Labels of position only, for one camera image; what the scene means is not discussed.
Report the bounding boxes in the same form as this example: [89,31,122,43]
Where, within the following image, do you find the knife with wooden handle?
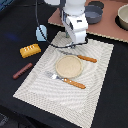
[59,50,97,63]

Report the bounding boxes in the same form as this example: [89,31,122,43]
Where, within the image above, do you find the light blue milk carton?
[36,25,47,41]

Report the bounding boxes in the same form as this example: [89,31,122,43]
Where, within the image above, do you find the brown toy sausage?
[13,63,33,79]

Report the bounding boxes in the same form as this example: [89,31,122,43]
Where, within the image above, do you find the round beige plate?
[55,55,83,78]

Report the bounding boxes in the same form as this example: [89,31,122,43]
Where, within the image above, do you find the fork with wooden handle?
[45,71,86,89]

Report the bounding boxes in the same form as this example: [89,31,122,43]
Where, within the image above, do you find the woven beige placemat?
[12,30,115,128]

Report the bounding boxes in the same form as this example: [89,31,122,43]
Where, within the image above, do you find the yellow toy bread loaf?
[20,44,41,58]

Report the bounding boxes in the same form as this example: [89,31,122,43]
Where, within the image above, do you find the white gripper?
[61,12,88,44]

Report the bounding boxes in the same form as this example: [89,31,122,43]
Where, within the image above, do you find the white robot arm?
[44,0,88,44]

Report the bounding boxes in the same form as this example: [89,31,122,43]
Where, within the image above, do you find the low grey pot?
[85,5,103,24]

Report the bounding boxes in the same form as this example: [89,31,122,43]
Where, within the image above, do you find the beige bowl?
[118,4,128,30]

